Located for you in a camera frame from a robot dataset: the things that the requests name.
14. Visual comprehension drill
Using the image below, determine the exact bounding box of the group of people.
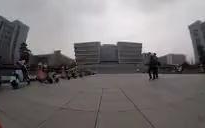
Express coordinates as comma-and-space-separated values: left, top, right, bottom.
147, 52, 161, 81

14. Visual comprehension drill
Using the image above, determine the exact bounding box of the low grey building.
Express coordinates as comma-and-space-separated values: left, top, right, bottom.
158, 53, 187, 66

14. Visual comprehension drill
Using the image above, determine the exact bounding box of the row of parked scooters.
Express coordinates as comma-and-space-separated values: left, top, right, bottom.
0, 55, 96, 95

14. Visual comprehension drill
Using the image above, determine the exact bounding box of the low brown building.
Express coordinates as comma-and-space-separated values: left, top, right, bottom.
29, 50, 76, 67

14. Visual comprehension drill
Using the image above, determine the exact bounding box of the tall grey building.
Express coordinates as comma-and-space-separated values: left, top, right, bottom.
188, 14, 205, 65
0, 9, 30, 65

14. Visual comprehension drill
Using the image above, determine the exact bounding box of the wide grey central building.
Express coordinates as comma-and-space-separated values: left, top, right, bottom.
73, 41, 144, 65

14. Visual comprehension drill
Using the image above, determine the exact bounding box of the dark tree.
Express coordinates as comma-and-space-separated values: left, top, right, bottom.
18, 42, 32, 64

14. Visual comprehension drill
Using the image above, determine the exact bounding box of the grey paved plaza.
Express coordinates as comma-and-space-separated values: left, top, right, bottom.
0, 72, 205, 128

